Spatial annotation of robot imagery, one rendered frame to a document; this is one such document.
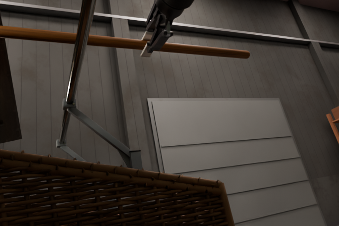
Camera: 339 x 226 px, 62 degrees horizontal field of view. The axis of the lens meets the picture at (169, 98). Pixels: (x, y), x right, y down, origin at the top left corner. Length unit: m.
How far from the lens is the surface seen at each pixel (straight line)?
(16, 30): 0.81
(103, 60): 5.13
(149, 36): 0.86
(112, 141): 1.06
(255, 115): 5.98
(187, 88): 5.43
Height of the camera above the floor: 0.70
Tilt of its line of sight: 23 degrees up
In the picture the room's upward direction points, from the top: 12 degrees counter-clockwise
